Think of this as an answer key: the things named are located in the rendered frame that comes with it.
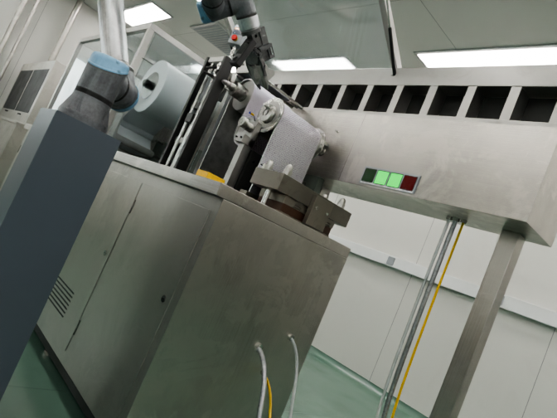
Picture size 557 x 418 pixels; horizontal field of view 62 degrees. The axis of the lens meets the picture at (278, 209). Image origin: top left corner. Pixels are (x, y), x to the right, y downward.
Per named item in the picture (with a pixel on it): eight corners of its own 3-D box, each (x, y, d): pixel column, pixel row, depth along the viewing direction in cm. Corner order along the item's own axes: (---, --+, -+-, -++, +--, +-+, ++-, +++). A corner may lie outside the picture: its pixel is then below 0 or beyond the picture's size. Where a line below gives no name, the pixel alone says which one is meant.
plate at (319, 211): (302, 221, 167) (313, 194, 167) (318, 230, 173) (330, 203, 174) (306, 223, 165) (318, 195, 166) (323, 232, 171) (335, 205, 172)
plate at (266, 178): (249, 182, 168) (256, 166, 169) (317, 218, 194) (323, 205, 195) (277, 189, 156) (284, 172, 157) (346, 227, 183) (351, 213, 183)
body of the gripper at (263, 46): (276, 59, 171) (267, 24, 165) (259, 66, 166) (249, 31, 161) (263, 59, 176) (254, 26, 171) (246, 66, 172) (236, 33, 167)
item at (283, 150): (255, 171, 174) (274, 127, 176) (296, 194, 190) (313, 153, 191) (256, 172, 174) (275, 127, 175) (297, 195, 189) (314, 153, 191)
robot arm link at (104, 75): (68, 80, 138) (88, 40, 139) (86, 95, 151) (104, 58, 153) (105, 96, 138) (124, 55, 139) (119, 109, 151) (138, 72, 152)
